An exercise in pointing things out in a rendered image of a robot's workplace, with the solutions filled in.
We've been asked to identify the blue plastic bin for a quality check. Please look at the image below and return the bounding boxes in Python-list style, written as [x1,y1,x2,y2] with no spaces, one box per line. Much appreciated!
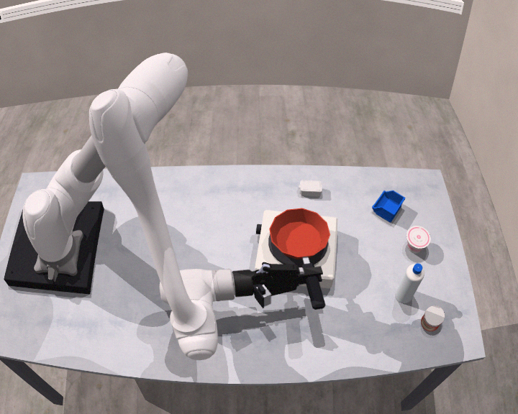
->
[372,190,405,222]

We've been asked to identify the red frying pan with black handle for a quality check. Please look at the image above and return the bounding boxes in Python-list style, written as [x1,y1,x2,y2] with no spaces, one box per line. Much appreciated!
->
[269,208,330,305]

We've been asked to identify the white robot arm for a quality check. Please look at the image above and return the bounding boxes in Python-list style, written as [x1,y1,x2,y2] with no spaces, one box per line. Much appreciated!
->
[23,53,235,360]

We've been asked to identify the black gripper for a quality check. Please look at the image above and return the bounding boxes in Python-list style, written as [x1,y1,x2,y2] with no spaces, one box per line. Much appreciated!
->
[232,262,323,297]

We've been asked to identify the white bottle with blue cap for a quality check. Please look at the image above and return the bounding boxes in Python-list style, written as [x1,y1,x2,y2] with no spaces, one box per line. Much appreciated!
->
[396,263,424,303]

